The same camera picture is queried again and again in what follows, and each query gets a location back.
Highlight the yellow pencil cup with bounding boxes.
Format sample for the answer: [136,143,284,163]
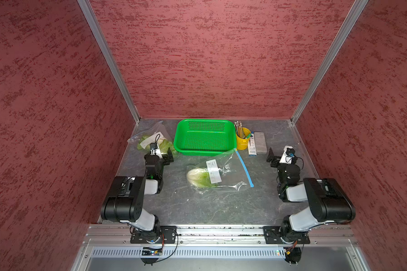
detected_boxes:
[236,127,251,150]

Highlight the aluminium front rail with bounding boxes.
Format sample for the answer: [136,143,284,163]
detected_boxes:
[83,224,358,247]

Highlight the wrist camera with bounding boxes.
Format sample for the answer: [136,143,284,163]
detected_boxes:
[279,146,297,164]
[149,142,163,159]

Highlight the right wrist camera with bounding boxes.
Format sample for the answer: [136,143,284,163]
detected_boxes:
[279,146,297,164]

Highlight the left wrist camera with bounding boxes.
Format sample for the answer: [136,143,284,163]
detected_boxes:
[149,142,163,159]

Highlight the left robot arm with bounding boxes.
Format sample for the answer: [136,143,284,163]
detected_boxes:
[100,149,177,246]

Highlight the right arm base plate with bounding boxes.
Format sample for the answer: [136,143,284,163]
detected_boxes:
[262,226,310,245]

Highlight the green plastic basket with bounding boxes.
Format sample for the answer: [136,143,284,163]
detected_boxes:
[174,119,237,157]

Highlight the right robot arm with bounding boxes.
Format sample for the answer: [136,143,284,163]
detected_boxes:
[263,146,356,245]

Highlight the chinese cabbage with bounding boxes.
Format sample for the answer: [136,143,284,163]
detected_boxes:
[186,168,213,188]
[137,134,156,150]
[157,139,177,156]

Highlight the chinese cabbage back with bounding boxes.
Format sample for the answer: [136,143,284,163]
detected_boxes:
[186,168,213,188]

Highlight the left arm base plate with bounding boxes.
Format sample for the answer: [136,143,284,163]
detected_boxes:
[130,226,177,245]

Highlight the white blue small box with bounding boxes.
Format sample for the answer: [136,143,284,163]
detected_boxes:
[248,132,257,156]

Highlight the clear zipper bag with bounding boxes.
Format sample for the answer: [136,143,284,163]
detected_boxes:
[185,149,254,194]
[127,121,178,157]

